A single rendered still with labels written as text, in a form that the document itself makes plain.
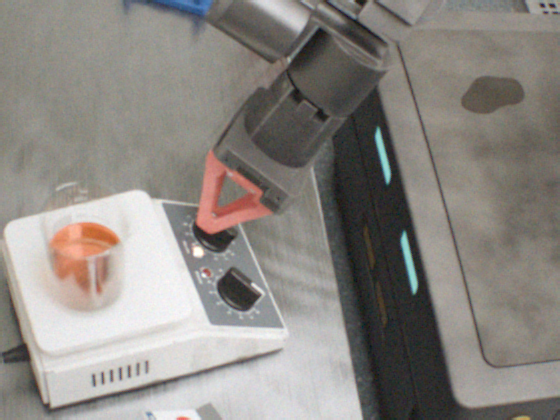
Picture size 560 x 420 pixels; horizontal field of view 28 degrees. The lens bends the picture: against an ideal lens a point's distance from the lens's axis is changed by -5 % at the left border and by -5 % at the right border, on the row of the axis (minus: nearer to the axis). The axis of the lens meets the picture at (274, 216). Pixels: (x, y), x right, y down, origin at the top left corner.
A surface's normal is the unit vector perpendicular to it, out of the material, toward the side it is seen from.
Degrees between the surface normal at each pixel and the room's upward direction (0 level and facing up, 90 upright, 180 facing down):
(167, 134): 0
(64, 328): 0
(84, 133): 0
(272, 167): 30
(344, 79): 74
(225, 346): 90
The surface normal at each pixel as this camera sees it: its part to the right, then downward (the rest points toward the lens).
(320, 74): -0.44, 0.33
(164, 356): 0.36, 0.77
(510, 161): 0.11, -0.59
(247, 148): 0.55, -0.63
